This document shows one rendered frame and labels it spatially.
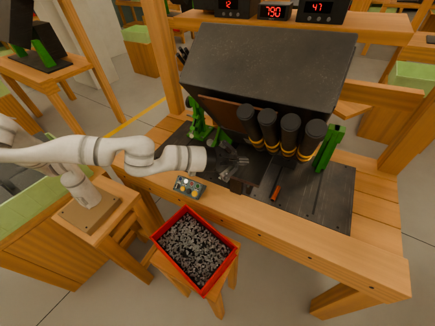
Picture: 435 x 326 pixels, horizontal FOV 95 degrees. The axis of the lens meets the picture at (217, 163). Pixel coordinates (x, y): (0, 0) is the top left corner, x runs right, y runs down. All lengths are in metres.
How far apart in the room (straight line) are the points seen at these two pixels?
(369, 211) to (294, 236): 0.40
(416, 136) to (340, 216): 0.49
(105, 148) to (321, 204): 0.92
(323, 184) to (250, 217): 0.43
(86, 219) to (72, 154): 0.66
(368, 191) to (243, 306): 1.13
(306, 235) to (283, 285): 0.90
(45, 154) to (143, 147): 0.20
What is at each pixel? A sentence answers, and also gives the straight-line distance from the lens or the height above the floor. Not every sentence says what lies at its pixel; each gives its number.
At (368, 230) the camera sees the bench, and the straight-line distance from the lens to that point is 1.12.
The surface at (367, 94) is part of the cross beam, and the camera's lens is 1.22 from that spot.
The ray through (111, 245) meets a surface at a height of 0.73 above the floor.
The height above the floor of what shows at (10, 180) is 0.92.
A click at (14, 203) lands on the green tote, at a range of 1.44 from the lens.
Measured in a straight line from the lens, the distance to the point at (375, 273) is 1.02.
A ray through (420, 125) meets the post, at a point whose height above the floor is 1.18.
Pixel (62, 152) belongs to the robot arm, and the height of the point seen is 1.46.
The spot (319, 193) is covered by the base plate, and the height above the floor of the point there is 0.90.
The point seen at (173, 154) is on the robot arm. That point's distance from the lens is 0.52.
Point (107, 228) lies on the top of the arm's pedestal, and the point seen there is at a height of 0.85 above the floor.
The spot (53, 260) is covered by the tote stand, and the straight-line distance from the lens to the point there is 1.76.
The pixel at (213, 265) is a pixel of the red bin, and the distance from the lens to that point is 0.90.
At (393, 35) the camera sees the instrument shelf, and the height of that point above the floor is 1.53.
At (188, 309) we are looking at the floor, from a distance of 1.78.
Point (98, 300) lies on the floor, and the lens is 2.02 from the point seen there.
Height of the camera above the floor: 1.74
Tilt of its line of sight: 47 degrees down
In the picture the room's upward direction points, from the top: 4 degrees counter-clockwise
